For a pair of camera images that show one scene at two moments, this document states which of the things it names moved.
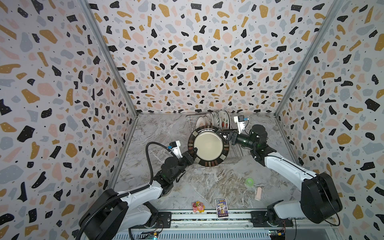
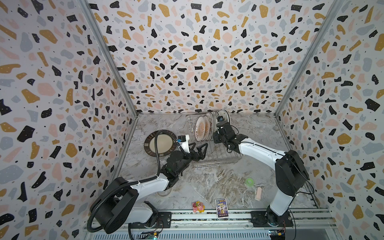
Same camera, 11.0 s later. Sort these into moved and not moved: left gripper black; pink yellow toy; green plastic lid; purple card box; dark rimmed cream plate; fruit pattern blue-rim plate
Moved: dark rimmed cream plate; left gripper black
Not moved: green plastic lid; fruit pattern blue-rim plate; purple card box; pink yellow toy
